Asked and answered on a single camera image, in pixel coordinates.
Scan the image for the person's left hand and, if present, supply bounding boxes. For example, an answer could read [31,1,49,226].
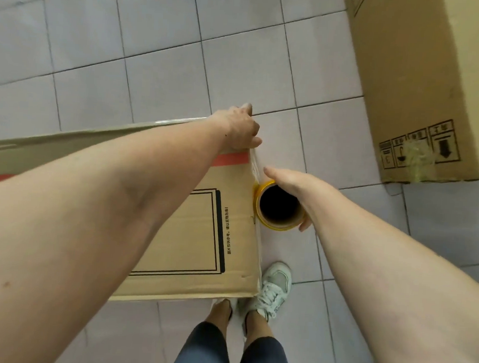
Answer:
[207,100,266,153]

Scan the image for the person's left leg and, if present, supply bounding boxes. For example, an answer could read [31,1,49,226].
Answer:
[205,298,234,338]

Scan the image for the white right shoe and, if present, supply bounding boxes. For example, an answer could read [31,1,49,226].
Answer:
[249,260,293,325]

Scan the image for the person's right forearm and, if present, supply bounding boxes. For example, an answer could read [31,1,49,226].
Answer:
[293,183,479,363]

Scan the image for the person's right leg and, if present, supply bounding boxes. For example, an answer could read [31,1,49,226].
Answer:
[243,309,276,352]

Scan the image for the person's left forearm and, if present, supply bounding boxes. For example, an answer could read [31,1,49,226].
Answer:
[0,106,232,363]

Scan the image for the person's leg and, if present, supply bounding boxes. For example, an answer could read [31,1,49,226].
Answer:
[243,309,276,352]
[205,298,234,338]

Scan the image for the cardboard carton with black print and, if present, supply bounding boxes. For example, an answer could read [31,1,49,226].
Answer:
[331,0,479,190]

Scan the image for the yellow plastic wrap roll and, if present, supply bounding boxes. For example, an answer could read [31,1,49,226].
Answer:
[251,179,307,232]

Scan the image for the brown cardboard box red ribbon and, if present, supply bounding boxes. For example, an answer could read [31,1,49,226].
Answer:
[0,104,273,311]

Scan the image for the dark shorts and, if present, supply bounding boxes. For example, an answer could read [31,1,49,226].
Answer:
[170,320,296,363]

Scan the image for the person's right hand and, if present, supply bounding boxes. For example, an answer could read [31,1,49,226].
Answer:
[259,166,336,234]

